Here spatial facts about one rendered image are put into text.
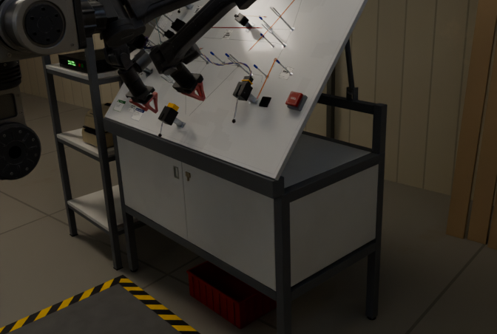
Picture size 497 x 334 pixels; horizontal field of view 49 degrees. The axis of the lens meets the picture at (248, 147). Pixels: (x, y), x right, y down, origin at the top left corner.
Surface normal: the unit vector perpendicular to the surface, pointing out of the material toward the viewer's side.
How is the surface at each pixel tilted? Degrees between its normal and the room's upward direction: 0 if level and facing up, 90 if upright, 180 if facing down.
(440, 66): 90
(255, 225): 90
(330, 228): 90
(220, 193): 90
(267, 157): 50
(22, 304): 0
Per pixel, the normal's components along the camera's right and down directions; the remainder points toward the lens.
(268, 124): -0.59, -0.43
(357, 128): -0.65, 0.27
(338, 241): 0.67, 0.22
